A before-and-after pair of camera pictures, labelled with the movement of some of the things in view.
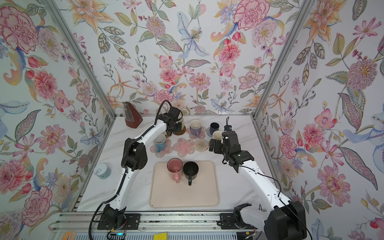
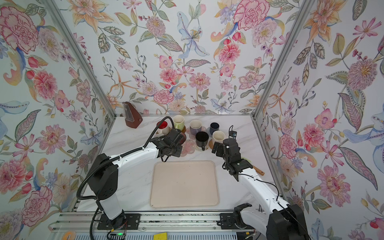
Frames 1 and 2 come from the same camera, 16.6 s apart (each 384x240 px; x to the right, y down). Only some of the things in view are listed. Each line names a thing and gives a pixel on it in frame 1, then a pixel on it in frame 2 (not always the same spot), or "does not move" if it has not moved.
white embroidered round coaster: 201,145 does not move
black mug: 190,170 to 202,139
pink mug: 175,167 to 183,139
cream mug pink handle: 217,135 does not move
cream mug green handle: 181,121 does not move
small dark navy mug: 214,127 does not move
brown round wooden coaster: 181,133 does not move
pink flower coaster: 183,147 does not move
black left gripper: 178,129 to 180,148
